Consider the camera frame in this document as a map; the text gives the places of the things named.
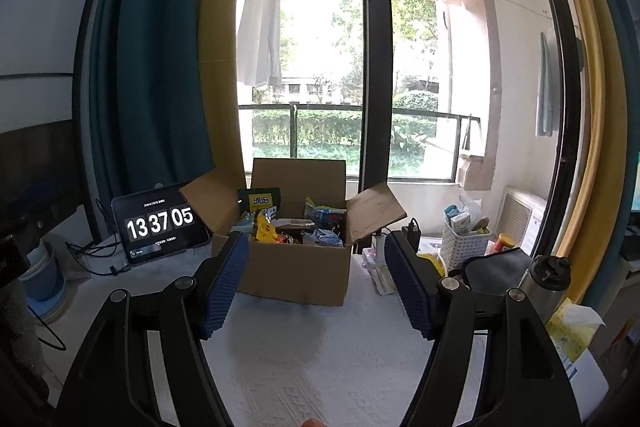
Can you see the black door frame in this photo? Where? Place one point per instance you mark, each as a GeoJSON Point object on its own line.
{"type": "Point", "coordinates": [560, 82]}
{"type": "Point", "coordinates": [374, 57]}

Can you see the black balcony railing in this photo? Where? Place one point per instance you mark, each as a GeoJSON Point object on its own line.
{"type": "Point", "coordinates": [325, 107]}

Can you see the yellow lid can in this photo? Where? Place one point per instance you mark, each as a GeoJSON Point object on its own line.
{"type": "Point", "coordinates": [504, 243]}

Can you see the stack of white boxes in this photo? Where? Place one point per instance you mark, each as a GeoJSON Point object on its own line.
{"type": "Point", "coordinates": [380, 274]}

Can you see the grey bag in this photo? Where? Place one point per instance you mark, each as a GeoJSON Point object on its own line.
{"type": "Point", "coordinates": [500, 269]}

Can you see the yellow black snack bag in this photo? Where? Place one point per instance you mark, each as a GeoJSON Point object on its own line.
{"type": "Point", "coordinates": [265, 229]}

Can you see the teal curtain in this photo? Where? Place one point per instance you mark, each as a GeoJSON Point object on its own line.
{"type": "Point", "coordinates": [150, 57]}
{"type": "Point", "coordinates": [627, 82]}

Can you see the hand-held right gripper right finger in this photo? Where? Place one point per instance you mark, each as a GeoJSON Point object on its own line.
{"type": "Point", "coordinates": [407, 287]}

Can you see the light blue cup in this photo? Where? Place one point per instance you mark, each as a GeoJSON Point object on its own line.
{"type": "Point", "coordinates": [45, 282]}

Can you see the light blue hanging towel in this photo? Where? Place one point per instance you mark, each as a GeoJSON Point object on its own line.
{"type": "Point", "coordinates": [545, 87]}

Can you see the white plastic basket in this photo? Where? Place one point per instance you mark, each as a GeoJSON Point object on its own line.
{"type": "Point", "coordinates": [465, 252]}

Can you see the white air conditioner unit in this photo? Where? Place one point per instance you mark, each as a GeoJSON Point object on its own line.
{"type": "Point", "coordinates": [522, 219]}

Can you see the yellow tissue pack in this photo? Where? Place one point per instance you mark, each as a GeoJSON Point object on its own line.
{"type": "Point", "coordinates": [570, 332]}

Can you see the green yellow snack packet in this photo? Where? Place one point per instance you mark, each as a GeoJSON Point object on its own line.
{"type": "Point", "coordinates": [257, 202]}

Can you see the white plastic bag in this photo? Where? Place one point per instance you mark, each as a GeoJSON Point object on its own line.
{"type": "Point", "coordinates": [472, 207]}

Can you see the white green carton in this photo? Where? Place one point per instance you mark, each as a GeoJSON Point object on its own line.
{"type": "Point", "coordinates": [457, 219]}

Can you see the cardboard box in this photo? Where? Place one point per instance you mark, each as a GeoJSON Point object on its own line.
{"type": "Point", "coordinates": [295, 272]}

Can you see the person's left forearm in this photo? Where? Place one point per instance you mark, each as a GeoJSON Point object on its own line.
{"type": "Point", "coordinates": [17, 337]}

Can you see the person's right hand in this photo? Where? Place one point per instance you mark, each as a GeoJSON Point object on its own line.
{"type": "Point", "coordinates": [312, 423]}

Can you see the cardboard sheet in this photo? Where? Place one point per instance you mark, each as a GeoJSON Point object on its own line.
{"type": "Point", "coordinates": [475, 172]}

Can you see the black tablet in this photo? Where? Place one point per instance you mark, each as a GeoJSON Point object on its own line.
{"type": "Point", "coordinates": [160, 222]}

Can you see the steel thermos bottle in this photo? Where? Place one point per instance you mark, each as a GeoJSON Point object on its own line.
{"type": "Point", "coordinates": [542, 287]}

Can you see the black charger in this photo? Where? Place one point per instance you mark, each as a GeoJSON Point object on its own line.
{"type": "Point", "coordinates": [411, 233]}

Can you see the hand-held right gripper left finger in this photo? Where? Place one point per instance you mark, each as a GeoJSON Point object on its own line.
{"type": "Point", "coordinates": [225, 287]}

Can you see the white hanging shirt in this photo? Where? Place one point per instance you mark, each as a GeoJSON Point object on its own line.
{"type": "Point", "coordinates": [260, 32]}

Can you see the light blue snack packet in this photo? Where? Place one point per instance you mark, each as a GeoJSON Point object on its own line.
{"type": "Point", "coordinates": [322, 238]}

